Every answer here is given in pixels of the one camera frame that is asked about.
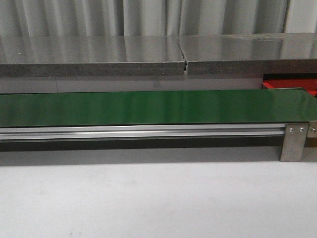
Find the green conveyor belt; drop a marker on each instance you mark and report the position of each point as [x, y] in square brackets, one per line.
[157, 107]

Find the right grey stone slab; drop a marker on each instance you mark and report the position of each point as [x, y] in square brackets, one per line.
[276, 53]

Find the grey stone slab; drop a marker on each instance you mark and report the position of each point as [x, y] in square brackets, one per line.
[276, 53]
[90, 56]

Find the left grey stone slab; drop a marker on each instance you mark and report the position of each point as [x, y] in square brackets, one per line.
[90, 56]

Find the red plastic bin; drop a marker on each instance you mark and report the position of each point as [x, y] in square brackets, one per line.
[305, 81]

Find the grey curtain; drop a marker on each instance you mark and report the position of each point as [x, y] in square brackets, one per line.
[155, 17]

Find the aluminium conveyor frame rail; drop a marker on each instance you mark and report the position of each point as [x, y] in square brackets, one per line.
[140, 131]

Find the steel conveyor support bracket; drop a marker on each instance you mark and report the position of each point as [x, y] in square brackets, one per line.
[294, 141]

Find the steel end bracket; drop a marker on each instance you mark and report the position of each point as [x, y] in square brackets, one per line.
[312, 130]

